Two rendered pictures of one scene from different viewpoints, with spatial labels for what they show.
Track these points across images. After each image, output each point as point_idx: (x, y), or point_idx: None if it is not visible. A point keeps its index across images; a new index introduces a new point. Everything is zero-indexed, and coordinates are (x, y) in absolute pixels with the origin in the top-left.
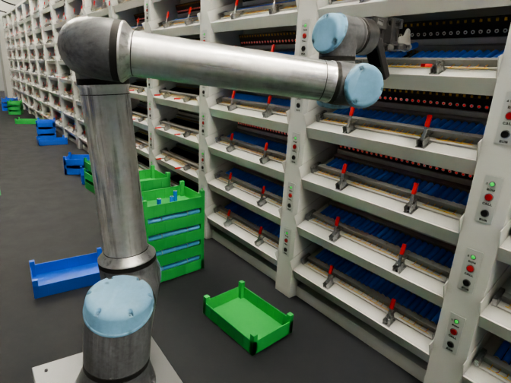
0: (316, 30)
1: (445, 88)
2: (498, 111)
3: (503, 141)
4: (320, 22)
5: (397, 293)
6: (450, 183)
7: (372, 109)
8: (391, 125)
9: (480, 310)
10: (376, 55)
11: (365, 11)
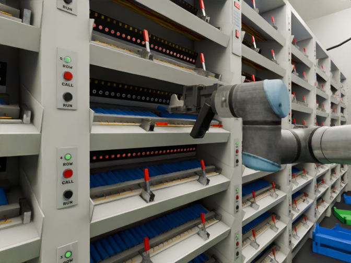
0: (281, 94)
1: (211, 140)
2: (233, 150)
3: (236, 165)
4: (282, 86)
5: None
6: (185, 204)
7: (121, 168)
8: (170, 177)
9: (243, 262)
10: (211, 117)
11: (153, 70)
